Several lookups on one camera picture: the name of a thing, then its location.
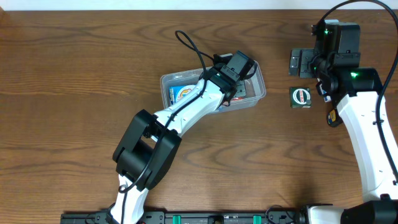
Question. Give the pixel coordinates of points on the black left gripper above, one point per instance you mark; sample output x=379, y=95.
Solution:
x=239, y=88

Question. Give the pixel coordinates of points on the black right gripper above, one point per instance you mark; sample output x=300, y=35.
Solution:
x=299, y=62

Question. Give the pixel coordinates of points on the red Panadol box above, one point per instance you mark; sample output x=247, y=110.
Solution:
x=238, y=98

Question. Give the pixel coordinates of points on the blue Cool Fever box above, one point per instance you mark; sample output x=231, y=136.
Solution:
x=176, y=93

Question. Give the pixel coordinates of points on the dark bottle with white cap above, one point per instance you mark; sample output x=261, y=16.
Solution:
x=333, y=118

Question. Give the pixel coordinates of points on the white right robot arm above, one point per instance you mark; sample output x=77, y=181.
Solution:
x=355, y=93

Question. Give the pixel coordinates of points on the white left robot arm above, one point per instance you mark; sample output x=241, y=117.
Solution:
x=148, y=147

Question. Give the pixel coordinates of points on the clear plastic container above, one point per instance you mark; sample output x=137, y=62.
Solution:
x=252, y=89

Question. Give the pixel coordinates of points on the green Zam-Buk ointment box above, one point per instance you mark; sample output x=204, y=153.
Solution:
x=300, y=97

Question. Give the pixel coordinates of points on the white Panadol box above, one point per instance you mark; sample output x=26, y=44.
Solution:
x=322, y=92

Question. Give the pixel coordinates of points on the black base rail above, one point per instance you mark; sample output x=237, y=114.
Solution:
x=270, y=216

